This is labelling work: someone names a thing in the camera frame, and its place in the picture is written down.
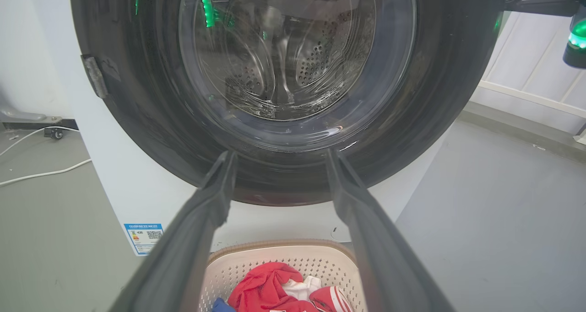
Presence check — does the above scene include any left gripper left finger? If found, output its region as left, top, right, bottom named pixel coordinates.
left=109, top=151, right=237, bottom=312

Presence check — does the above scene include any grey metal base foot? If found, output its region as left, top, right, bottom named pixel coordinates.
left=0, top=105, right=63, bottom=124

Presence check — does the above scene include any black round washing machine door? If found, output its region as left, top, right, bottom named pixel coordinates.
left=70, top=0, right=508, bottom=207

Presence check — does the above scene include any blue energy label sticker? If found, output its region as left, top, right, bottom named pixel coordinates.
left=124, top=223, right=164, bottom=256

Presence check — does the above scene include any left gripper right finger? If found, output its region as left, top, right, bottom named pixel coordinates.
left=326, top=150, right=455, bottom=312

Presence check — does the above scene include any beige perforated laundry basket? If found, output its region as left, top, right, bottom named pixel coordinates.
left=198, top=239, right=369, bottom=312

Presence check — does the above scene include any grey door latch handle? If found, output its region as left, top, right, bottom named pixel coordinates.
left=81, top=54, right=109, bottom=99

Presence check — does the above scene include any red garment with white stripes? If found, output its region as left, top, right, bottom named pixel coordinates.
left=309, top=285, right=353, bottom=312

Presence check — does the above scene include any blue garment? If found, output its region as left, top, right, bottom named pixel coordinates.
left=212, top=297, right=237, bottom=312

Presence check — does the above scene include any white panelled railing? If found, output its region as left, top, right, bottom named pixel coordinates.
left=469, top=11, right=586, bottom=144

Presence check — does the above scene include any steel washing machine drum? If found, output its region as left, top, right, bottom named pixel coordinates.
left=197, top=0, right=377, bottom=121

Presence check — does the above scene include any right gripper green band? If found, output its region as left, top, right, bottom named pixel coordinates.
left=505, top=0, right=586, bottom=70

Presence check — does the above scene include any white floor cable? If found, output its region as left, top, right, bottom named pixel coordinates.
left=0, top=126, right=79, bottom=157
left=0, top=158, right=92, bottom=187

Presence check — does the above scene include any white washing machine body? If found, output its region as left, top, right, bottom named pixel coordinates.
left=25, top=0, right=455, bottom=257

